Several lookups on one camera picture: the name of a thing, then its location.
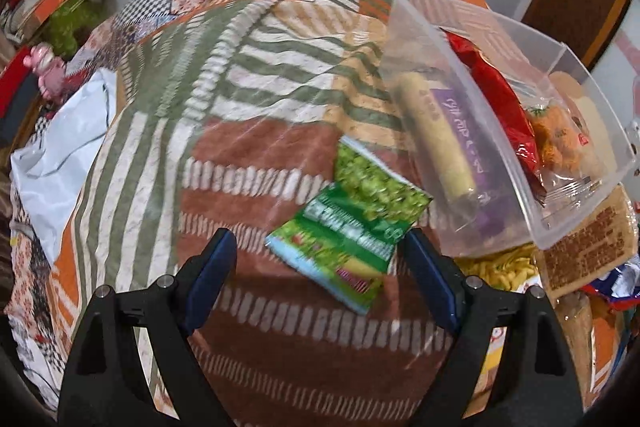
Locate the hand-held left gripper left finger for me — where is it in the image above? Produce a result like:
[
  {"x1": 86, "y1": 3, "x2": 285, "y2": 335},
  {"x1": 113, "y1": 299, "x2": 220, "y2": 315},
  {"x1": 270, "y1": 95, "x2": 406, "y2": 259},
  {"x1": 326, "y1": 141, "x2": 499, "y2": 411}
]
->
[{"x1": 58, "y1": 229, "x2": 238, "y2": 427}]

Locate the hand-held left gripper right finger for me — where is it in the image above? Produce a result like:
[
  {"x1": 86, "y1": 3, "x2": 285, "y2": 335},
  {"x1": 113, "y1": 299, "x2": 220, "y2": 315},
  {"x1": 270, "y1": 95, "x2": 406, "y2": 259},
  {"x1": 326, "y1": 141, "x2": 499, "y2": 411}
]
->
[{"x1": 404, "y1": 229, "x2": 585, "y2": 427}]

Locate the green pea snack packet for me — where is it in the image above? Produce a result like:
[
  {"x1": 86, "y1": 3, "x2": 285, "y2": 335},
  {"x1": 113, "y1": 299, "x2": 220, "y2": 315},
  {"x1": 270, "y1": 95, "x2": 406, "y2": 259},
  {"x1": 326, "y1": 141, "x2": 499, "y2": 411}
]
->
[{"x1": 265, "y1": 137, "x2": 434, "y2": 316}]

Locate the purple wafer roll packet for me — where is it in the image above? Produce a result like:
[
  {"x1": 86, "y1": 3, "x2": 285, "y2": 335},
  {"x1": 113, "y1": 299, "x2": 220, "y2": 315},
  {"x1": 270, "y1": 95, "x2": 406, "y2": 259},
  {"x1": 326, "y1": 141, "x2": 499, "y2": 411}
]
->
[{"x1": 396, "y1": 71, "x2": 506, "y2": 233}]

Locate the clear plastic storage bin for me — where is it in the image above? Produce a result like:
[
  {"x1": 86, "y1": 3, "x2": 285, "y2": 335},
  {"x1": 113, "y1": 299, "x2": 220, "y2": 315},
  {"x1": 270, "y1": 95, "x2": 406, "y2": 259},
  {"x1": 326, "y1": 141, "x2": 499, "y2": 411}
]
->
[{"x1": 378, "y1": 0, "x2": 640, "y2": 258}]

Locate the clear orange snack bag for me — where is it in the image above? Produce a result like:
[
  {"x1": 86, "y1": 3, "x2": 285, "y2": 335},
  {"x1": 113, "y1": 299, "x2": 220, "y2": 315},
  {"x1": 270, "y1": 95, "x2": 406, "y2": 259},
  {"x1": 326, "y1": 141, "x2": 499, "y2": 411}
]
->
[{"x1": 523, "y1": 72, "x2": 612, "y2": 212}]

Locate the yellow chips snack bag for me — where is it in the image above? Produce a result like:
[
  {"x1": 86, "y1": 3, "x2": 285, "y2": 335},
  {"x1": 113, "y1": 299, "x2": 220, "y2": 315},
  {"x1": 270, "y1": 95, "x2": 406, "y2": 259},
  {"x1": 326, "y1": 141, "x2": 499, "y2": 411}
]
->
[{"x1": 456, "y1": 243, "x2": 542, "y2": 293}]

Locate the patchwork striped blanket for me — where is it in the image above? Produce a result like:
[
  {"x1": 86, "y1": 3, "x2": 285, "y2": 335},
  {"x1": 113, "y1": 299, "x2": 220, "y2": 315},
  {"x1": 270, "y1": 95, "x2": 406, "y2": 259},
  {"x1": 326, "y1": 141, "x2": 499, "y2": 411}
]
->
[{"x1": 4, "y1": 0, "x2": 591, "y2": 427}]

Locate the brown biscuit packet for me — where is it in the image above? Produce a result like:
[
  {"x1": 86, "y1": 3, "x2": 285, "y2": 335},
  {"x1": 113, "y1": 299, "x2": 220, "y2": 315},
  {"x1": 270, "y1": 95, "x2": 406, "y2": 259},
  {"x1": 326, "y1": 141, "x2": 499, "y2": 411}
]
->
[{"x1": 539, "y1": 185, "x2": 640, "y2": 298}]

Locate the blue and red snack bag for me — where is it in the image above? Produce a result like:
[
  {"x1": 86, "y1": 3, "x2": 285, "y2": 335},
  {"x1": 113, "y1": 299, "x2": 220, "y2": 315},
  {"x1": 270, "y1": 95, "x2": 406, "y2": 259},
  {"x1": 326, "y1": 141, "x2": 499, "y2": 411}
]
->
[{"x1": 580, "y1": 255, "x2": 640, "y2": 313}]

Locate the white plastic bag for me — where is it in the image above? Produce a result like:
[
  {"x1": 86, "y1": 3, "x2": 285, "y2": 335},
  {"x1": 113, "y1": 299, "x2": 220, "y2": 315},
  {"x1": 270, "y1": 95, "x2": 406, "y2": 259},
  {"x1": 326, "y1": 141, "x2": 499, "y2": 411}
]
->
[{"x1": 10, "y1": 68, "x2": 119, "y2": 264}]

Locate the pink plush toy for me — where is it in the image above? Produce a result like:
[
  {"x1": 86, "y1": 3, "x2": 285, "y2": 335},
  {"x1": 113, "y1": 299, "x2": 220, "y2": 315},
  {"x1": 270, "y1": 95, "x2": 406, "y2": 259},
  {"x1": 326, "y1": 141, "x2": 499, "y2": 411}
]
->
[{"x1": 30, "y1": 45, "x2": 68, "y2": 104}]

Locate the green plush toy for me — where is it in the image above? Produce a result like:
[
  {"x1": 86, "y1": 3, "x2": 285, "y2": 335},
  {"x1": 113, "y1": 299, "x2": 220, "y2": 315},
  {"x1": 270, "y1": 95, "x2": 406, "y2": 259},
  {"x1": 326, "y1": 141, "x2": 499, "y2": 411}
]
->
[{"x1": 46, "y1": 0, "x2": 108, "y2": 58}]

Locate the orange cardboard box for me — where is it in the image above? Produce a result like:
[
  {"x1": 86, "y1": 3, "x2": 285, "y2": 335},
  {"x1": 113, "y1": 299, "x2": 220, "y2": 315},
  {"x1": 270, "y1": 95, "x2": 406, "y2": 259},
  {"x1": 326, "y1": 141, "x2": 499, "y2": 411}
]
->
[{"x1": 31, "y1": 0, "x2": 72, "y2": 24}]

